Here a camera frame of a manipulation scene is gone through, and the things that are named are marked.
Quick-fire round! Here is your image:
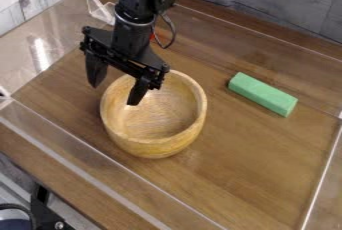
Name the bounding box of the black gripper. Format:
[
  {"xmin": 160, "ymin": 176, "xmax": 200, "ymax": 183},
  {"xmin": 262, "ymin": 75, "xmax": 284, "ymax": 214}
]
[{"xmin": 79, "ymin": 26, "xmax": 169, "ymax": 106}]

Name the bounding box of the wooden bowl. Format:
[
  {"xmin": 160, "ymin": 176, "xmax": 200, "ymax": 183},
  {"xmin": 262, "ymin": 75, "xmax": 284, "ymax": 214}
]
[{"xmin": 100, "ymin": 70, "xmax": 208, "ymax": 159}]

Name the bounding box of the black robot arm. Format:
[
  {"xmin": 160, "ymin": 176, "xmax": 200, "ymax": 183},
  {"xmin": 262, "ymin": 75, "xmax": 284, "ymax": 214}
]
[{"xmin": 80, "ymin": 0, "xmax": 175, "ymax": 106}]

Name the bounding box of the green rectangular block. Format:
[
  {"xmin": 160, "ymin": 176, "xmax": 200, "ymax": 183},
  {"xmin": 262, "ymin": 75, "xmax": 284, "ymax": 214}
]
[{"xmin": 227, "ymin": 72, "xmax": 298, "ymax": 117}]

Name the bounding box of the black table clamp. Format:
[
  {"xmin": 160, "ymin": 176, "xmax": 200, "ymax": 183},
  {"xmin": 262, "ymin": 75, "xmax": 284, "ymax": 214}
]
[{"xmin": 0, "ymin": 184, "xmax": 77, "ymax": 230}]

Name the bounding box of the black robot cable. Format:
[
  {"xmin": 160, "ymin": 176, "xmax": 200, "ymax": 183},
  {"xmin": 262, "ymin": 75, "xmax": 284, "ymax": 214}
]
[{"xmin": 151, "ymin": 12, "xmax": 178, "ymax": 50}]

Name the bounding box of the clear acrylic tray wall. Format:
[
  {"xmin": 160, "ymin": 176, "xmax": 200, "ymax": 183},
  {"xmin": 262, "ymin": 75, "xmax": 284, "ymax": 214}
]
[{"xmin": 0, "ymin": 0, "xmax": 342, "ymax": 230}]

